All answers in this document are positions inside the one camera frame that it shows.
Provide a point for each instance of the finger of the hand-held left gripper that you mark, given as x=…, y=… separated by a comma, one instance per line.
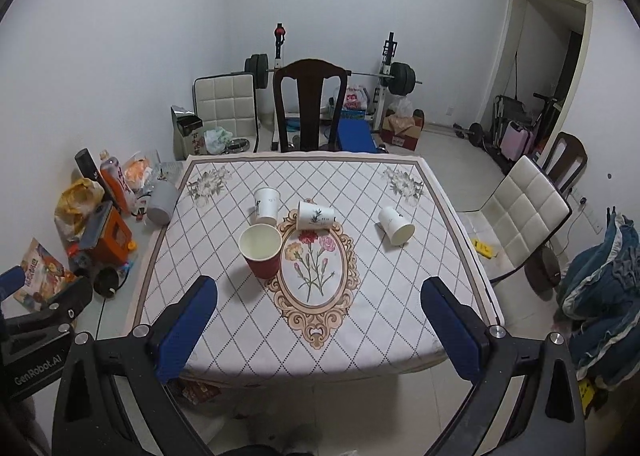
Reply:
x=10, y=283
x=65, y=301

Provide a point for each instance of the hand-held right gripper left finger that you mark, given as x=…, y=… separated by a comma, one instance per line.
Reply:
x=184, y=331

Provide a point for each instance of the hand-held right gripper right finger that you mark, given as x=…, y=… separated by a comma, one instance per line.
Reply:
x=454, y=331

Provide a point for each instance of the white paper cup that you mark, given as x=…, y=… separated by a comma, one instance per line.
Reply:
x=266, y=206
x=314, y=217
x=395, y=226

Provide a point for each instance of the red paper cup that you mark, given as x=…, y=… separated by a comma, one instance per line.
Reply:
x=261, y=250

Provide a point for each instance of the black round object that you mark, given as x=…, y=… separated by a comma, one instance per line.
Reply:
x=107, y=282

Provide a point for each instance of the red packet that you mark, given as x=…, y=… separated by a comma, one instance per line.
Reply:
x=200, y=391

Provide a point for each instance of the orange toy box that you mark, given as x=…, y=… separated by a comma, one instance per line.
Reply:
x=107, y=238

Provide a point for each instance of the yellow floor object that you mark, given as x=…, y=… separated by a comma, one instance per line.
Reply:
x=483, y=249

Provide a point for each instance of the yellow plastic bag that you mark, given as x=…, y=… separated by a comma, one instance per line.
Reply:
x=75, y=203

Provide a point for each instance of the floral diamond-pattern tablecloth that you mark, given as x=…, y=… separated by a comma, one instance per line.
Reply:
x=350, y=316

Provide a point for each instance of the white padded chair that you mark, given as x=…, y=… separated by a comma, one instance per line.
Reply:
x=522, y=221
x=225, y=103

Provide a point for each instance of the orange drink bottle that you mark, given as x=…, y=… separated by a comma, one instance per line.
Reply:
x=114, y=180

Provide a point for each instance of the grey bin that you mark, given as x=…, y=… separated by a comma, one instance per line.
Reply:
x=162, y=202

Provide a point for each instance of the black bottle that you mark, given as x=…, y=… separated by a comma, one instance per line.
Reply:
x=89, y=166

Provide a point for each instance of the orange snack bag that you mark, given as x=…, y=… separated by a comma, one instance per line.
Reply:
x=137, y=170

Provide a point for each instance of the pile of blue clothing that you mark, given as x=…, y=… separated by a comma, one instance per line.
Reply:
x=605, y=296

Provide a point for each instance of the green and white plastic bag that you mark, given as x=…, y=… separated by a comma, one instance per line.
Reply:
x=218, y=140

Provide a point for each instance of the pink suitcase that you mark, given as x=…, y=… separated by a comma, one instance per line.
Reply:
x=516, y=141

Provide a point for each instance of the black and silver carton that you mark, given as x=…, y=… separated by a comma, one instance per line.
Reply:
x=187, y=130

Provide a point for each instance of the black dumbbell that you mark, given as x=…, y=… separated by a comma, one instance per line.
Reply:
x=467, y=130

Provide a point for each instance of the cardboard box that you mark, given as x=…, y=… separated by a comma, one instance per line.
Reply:
x=400, y=131

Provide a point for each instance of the dark wooden chair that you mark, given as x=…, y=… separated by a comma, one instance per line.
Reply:
x=570, y=155
x=310, y=105

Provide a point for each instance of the blue weight bench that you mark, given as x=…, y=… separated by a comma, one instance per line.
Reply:
x=357, y=136

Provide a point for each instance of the folded black cart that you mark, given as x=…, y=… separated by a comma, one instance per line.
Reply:
x=506, y=111

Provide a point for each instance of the red and white plastic bag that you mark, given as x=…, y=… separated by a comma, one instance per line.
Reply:
x=356, y=98

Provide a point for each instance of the white barbell rack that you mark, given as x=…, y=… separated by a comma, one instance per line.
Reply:
x=386, y=85

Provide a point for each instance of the black barbell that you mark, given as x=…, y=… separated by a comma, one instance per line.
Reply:
x=404, y=78

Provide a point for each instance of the wall socket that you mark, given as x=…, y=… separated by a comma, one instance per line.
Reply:
x=583, y=201

